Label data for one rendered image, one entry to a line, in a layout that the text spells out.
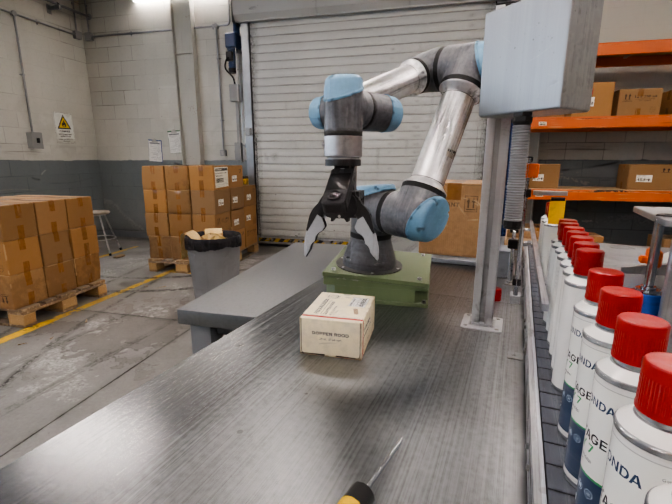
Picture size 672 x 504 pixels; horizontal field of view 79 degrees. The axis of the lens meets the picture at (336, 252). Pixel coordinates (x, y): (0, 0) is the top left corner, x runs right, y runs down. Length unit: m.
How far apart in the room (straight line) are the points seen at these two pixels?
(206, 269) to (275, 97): 3.10
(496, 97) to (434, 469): 0.65
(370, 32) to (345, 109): 4.79
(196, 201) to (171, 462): 4.02
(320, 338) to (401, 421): 0.24
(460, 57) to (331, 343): 0.78
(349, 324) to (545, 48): 0.58
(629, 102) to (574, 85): 4.18
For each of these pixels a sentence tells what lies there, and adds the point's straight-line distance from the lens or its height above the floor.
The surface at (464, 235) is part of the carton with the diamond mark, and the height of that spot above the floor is 0.93.
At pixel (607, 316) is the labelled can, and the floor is 1.06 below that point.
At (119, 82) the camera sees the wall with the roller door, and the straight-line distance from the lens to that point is 7.23.
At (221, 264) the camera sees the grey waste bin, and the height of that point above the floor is 0.41.
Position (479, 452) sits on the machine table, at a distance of 0.62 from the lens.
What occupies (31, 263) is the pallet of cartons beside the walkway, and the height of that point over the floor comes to 0.45.
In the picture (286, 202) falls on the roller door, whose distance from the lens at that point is 5.70.
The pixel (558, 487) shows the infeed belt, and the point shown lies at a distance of 0.52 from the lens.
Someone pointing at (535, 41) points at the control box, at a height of 1.40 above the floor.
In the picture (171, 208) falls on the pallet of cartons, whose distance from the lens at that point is 4.69.
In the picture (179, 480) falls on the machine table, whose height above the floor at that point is 0.83.
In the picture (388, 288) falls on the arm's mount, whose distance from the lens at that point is 1.08.
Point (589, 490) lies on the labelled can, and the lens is 0.44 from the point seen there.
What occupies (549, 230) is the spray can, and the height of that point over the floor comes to 1.03.
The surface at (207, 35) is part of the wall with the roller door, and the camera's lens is 6.49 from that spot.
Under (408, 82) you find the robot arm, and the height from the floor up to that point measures 1.40.
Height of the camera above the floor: 1.20
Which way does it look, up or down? 13 degrees down
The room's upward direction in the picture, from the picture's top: straight up
